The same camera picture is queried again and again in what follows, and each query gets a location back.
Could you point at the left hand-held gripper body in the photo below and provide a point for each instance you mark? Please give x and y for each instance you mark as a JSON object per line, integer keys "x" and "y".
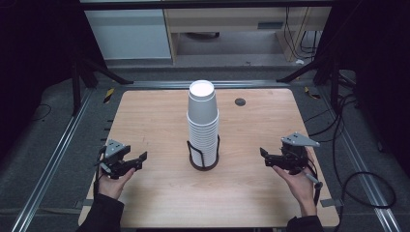
{"x": 113, "y": 151}

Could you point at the metal floor rail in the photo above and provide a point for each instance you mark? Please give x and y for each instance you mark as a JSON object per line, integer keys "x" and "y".
{"x": 361, "y": 167}
{"x": 54, "y": 161}

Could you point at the yellow black tape strip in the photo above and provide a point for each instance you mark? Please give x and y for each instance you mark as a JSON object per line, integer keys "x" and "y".
{"x": 312, "y": 93}
{"x": 109, "y": 95}

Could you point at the person's left hand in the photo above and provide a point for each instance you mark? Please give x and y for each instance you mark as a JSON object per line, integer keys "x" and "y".
{"x": 111, "y": 188}

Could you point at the black round table grommet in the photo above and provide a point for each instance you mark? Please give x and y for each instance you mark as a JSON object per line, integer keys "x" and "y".
{"x": 240, "y": 102}

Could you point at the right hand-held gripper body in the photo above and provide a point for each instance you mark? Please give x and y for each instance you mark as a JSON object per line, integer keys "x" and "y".
{"x": 295, "y": 154}

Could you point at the black metal stand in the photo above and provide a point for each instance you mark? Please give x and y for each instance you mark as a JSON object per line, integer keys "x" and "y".
{"x": 333, "y": 83}
{"x": 76, "y": 90}

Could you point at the person's right hand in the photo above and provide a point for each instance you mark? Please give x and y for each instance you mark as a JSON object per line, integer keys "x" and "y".
{"x": 301, "y": 188}

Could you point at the stack of white paper cups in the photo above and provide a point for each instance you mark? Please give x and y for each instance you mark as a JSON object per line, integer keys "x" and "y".
{"x": 203, "y": 141}

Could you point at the white cabinet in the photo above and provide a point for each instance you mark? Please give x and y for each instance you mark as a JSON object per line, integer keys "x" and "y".
{"x": 129, "y": 34}

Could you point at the white cylindrical tube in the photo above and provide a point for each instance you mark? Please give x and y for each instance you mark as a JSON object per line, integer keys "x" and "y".
{"x": 202, "y": 103}

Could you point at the grey tape strip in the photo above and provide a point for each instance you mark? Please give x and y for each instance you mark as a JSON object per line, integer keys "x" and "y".
{"x": 331, "y": 202}
{"x": 84, "y": 203}

